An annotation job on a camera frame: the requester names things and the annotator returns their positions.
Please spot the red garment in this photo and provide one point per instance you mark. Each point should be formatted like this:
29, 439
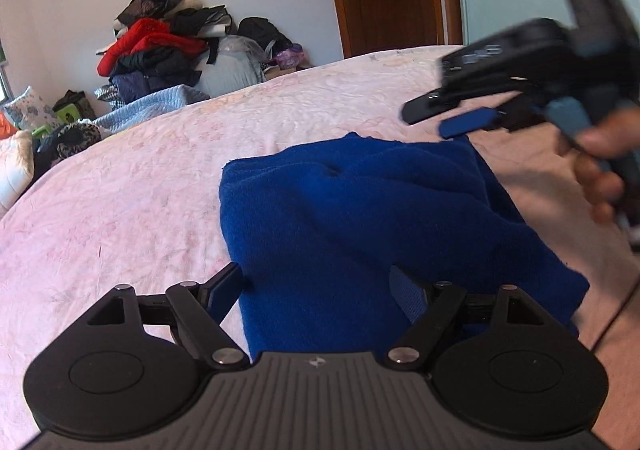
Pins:
140, 42

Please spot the floral pillow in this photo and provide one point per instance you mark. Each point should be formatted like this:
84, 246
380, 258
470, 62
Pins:
27, 109

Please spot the window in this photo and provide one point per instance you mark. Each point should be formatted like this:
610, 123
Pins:
3, 79

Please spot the black green bag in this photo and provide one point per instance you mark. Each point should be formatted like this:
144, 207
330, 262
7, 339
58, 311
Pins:
75, 107

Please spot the blue knit sweater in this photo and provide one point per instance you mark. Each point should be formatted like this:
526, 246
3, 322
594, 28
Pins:
375, 210

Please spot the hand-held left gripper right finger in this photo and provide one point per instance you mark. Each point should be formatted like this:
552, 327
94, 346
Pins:
407, 292

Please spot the checkered cloth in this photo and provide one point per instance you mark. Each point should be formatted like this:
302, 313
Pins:
109, 97

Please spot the white puffer jacket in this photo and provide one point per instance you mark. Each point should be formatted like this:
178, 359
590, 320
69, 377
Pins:
12, 169

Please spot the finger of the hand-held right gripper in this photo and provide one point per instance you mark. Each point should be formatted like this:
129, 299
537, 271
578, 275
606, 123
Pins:
467, 124
430, 108

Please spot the purple plastic bag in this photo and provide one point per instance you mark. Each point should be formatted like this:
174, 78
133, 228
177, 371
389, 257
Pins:
289, 57

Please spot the dark leopard print cloth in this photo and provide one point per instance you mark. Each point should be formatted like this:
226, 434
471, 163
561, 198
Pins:
70, 139

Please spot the pink blanket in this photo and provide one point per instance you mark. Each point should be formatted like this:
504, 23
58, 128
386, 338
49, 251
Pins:
125, 210

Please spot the person's right hand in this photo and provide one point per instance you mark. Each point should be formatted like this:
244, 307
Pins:
615, 139

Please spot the pile of dark clothes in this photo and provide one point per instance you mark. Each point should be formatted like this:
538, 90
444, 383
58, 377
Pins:
160, 64

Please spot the orange plastic bag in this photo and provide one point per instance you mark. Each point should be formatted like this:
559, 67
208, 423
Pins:
5, 125

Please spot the light blue knit blanket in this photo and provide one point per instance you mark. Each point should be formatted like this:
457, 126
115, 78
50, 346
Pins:
145, 104

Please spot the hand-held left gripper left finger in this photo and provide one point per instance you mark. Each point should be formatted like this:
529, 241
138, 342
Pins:
225, 291

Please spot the grey cloth bundle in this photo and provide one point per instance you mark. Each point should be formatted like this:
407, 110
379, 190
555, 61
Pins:
230, 74

